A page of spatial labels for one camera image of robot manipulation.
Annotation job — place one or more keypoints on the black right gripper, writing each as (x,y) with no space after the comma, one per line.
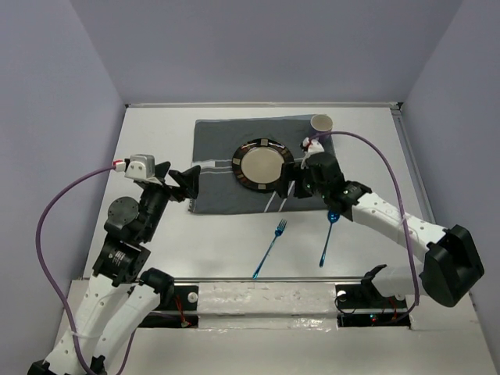
(289,173)

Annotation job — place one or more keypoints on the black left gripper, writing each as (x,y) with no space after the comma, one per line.
(189,180)

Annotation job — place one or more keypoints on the dark rimmed dinner plate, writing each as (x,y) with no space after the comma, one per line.
(256,164)

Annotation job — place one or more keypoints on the grey striped cloth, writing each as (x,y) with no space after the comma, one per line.
(215,142)

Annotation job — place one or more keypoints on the purple mug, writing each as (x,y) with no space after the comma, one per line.
(320,125)

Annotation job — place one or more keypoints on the blue metallic fork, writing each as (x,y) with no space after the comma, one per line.
(277,233)

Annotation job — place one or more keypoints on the blue metallic spoon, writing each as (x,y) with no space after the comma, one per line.
(332,219)

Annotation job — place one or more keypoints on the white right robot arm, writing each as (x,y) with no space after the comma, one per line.
(449,256)

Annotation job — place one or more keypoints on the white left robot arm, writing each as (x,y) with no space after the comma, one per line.
(120,292)

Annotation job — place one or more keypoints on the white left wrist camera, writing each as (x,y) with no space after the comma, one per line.
(140,168)

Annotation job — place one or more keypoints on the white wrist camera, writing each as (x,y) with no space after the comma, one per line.
(140,168)
(311,146)

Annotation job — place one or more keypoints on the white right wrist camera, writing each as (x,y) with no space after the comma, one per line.
(311,146)

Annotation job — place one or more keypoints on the white table edge rail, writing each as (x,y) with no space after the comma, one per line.
(390,105)

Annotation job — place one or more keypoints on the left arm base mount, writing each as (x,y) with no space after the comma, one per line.
(176,312)

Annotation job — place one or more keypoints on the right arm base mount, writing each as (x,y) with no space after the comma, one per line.
(362,305)

